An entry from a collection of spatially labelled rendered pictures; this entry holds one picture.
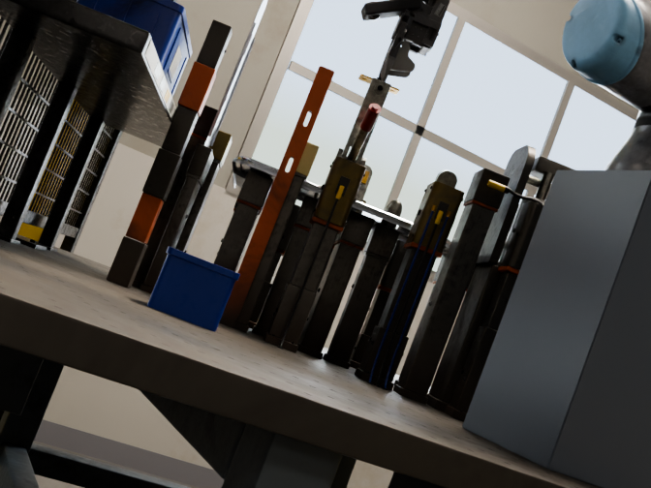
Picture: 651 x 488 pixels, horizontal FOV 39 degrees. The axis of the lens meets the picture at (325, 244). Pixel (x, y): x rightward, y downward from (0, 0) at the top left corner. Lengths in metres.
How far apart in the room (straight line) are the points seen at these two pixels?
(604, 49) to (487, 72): 2.76
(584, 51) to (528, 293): 0.34
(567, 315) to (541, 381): 0.09
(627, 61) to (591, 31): 0.06
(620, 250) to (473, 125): 2.78
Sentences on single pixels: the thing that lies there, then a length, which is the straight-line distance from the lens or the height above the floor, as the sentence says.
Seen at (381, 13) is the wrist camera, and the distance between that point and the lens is 1.88.
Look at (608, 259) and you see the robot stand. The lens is 1.23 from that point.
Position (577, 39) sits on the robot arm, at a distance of 1.31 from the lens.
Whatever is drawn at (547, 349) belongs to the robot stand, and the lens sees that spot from 1.25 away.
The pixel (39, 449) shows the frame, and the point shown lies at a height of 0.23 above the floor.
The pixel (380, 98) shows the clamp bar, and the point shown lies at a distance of 1.69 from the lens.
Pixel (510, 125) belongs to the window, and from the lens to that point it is 4.06.
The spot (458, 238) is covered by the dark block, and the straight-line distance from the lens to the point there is 1.61.
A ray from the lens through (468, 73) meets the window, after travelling 3.96.
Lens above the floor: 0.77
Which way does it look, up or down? 4 degrees up
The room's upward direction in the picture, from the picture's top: 21 degrees clockwise
